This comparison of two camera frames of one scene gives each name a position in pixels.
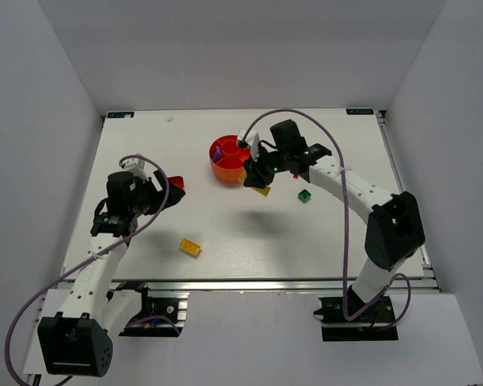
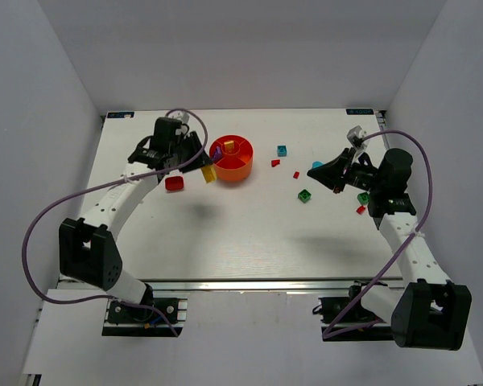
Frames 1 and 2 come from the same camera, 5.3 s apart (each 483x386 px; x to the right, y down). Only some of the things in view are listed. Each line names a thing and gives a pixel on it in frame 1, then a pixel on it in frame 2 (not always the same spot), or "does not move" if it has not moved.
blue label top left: [121, 115] does not move
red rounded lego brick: [177, 180] does not move
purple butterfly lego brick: [216, 154] does not move
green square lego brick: [304, 195] does not move
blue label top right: [360, 112] does not move
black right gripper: [256, 172] -> [344, 170]
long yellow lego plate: [263, 190] -> [229, 145]
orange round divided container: [227, 158] does not move
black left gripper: [159, 190] -> [183, 152]
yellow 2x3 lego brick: [187, 245] -> [209, 173]
